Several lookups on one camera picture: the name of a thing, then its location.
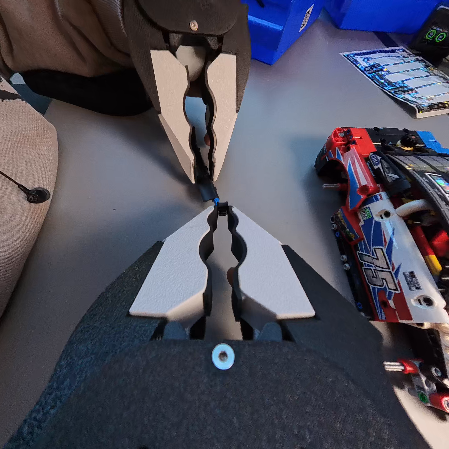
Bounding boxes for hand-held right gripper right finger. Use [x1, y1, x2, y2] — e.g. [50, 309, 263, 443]
[229, 206, 316, 331]

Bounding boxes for red white lego race car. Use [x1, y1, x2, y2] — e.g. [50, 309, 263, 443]
[314, 126, 449, 415]

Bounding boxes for blue plastic bin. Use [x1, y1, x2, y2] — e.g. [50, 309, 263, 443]
[242, 0, 325, 66]
[324, 0, 445, 35]

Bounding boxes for holographic sticker sheet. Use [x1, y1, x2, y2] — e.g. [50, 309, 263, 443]
[339, 46, 449, 119]

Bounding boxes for long black lego axle assembly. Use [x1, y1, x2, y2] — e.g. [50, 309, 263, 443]
[191, 135, 220, 203]

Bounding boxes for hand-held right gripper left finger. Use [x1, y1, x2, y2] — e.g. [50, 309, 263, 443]
[129, 205, 217, 328]

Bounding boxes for person's beige sweatshirt torso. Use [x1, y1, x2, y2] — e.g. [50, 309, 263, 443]
[0, 75, 59, 318]

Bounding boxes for person's left forearm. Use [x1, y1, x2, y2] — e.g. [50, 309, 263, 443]
[0, 0, 133, 78]

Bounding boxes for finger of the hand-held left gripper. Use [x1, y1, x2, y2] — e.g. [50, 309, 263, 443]
[205, 53, 239, 182]
[150, 49, 196, 185]

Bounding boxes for black device green lights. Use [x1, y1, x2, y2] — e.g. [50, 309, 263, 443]
[410, 5, 449, 61]

